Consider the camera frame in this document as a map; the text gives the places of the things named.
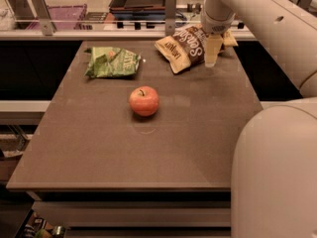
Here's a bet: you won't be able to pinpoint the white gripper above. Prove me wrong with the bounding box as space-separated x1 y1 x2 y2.
201 0 236 67

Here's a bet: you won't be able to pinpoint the brown chip bag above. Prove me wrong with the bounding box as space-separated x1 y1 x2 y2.
155 24 227 74

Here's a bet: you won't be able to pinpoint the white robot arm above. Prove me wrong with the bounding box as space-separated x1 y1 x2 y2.
203 0 317 238

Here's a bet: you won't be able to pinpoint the red apple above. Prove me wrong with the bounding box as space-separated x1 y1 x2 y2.
129 86 159 117

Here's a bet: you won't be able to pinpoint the green chip bag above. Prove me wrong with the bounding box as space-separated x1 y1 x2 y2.
85 47 141 78

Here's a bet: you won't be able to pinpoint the dark tray stack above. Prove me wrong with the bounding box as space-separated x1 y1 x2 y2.
109 0 165 21

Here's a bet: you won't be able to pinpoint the purple plastic crate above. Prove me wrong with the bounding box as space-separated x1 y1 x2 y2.
26 3 88 31

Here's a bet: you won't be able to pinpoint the items in open drawer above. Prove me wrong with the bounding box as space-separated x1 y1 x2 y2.
17 212 65 238

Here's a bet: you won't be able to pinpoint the metal rail bracket middle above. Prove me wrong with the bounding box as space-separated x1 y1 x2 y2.
165 0 176 36

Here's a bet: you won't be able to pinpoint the metal rail bracket left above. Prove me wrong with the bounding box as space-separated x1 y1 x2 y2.
31 0 55 36

